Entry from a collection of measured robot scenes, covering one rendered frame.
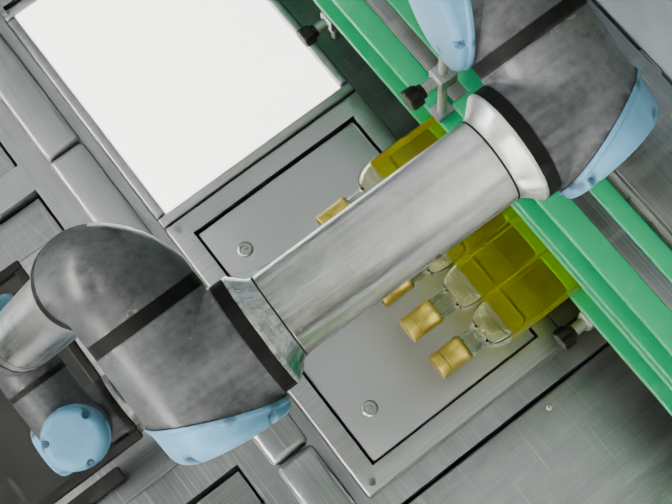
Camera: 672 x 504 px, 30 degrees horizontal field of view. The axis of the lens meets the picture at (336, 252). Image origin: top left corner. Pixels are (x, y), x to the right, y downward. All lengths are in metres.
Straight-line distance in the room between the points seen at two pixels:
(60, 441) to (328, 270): 0.48
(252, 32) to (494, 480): 0.73
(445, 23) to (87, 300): 0.39
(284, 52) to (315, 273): 0.81
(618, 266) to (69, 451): 0.65
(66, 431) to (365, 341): 0.46
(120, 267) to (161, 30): 0.86
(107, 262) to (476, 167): 0.33
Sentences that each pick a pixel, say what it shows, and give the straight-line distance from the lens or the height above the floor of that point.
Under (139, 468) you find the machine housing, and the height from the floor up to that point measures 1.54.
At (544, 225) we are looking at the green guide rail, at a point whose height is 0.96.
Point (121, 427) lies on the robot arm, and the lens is 1.57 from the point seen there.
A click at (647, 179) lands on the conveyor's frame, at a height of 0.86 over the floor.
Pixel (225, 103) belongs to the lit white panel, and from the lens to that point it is 1.82.
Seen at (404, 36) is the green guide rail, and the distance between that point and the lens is 1.67.
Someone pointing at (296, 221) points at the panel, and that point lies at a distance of 1.75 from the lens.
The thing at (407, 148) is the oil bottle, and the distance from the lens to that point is 1.61.
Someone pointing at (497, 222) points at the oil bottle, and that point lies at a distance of 1.58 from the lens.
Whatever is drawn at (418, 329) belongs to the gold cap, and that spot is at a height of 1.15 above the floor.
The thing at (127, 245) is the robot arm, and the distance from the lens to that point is 1.09.
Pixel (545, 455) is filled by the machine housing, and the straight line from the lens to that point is 1.71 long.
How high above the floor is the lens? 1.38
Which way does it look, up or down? 8 degrees down
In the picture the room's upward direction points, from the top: 127 degrees counter-clockwise
